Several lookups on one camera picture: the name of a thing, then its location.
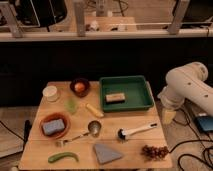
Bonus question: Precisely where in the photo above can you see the orange bowl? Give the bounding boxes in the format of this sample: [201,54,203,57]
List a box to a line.
[39,113,71,139]

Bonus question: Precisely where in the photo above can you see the brown grape bunch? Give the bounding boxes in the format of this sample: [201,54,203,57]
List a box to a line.
[141,145,169,161]

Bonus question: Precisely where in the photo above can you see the orange egg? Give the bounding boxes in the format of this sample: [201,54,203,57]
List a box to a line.
[74,82,85,92]

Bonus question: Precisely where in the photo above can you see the black floor cables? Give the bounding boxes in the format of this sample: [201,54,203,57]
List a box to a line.
[169,108,213,171]

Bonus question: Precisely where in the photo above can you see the metal measuring scoop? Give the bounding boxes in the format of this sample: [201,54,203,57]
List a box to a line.
[55,120,102,147]

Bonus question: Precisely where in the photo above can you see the blue sponge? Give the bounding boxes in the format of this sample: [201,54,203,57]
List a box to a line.
[42,119,65,135]

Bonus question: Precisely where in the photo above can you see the tan sponge block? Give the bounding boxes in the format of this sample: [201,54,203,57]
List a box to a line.
[105,93,125,103]

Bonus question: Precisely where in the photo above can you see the green plastic tray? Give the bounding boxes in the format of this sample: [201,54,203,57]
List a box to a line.
[99,75,154,112]

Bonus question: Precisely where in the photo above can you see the yellow corn toy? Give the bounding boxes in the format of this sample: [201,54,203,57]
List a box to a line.
[86,103,104,118]

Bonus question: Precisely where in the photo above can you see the green pepper toy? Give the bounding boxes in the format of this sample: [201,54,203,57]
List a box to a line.
[48,152,79,163]

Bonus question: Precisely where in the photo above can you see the white cup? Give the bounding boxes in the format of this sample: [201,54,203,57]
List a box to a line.
[42,85,59,102]

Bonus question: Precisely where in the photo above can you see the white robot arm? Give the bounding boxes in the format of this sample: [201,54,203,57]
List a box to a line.
[158,62,213,124]

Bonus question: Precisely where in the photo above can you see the green leaf toy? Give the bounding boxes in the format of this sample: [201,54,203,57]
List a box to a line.
[65,99,77,114]

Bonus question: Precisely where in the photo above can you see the black handle left of table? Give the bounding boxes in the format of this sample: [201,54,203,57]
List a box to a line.
[23,120,32,150]

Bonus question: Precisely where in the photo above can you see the grey towel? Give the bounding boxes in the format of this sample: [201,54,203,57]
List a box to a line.
[93,143,123,164]

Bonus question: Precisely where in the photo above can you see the dark bowl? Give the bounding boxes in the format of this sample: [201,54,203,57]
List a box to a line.
[70,78,90,97]

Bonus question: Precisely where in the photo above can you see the white handled brush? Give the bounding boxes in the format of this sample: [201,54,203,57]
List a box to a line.
[117,123,158,140]

